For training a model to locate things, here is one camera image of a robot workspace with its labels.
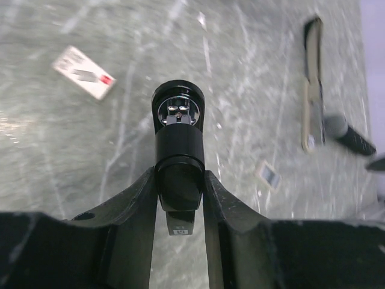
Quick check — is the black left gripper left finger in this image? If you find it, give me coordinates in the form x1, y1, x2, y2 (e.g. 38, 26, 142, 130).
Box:
1, 169, 157, 288

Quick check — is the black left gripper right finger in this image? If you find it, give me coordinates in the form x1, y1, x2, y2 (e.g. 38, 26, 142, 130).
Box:
203, 171, 384, 288

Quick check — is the black microphone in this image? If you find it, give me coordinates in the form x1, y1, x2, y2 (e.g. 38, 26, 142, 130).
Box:
324, 114, 377, 157

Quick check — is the small open staple box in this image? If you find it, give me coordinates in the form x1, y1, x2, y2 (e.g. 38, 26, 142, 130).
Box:
256, 160, 282, 190

